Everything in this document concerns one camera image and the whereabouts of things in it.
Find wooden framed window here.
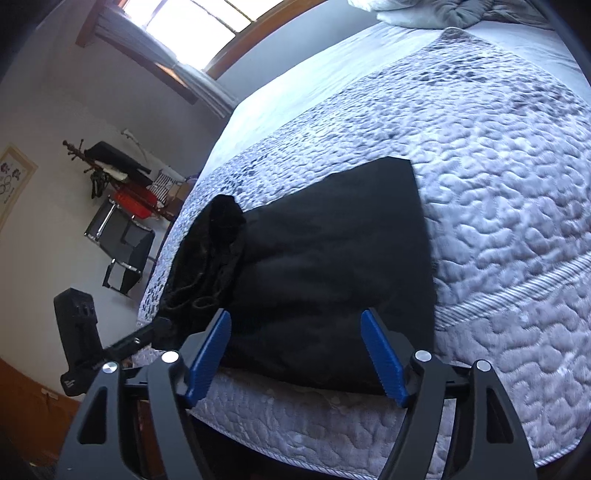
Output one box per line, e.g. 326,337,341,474
76,0,328,107

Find wall poster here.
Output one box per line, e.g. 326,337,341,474
0,145,38,232

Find black clothes hangers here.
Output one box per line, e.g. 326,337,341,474
90,168,114,200

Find red bag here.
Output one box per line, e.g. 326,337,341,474
110,182,155,220

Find black quilted pants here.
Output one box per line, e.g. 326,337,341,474
159,156,437,395

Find folded grey duvet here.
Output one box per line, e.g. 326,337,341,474
348,0,561,31

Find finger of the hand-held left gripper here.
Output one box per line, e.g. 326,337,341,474
99,318,174,370

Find cardboard box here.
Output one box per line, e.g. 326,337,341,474
166,182,192,206

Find black metal frame chair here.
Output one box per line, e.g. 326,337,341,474
84,198,157,296

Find black hanging garment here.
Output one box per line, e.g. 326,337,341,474
85,141,153,185

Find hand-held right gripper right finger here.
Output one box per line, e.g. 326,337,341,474
360,308,539,480

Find wooden coat rack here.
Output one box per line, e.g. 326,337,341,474
62,137,176,222

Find grey curtain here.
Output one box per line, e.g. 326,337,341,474
95,9,236,118

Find striped white basket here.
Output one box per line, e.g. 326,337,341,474
147,170,178,204

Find white pole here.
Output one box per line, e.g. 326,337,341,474
121,129,153,171

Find bed with quilted grey cover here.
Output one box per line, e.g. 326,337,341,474
137,0,591,480

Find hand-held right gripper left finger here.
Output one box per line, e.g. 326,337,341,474
58,308,232,480

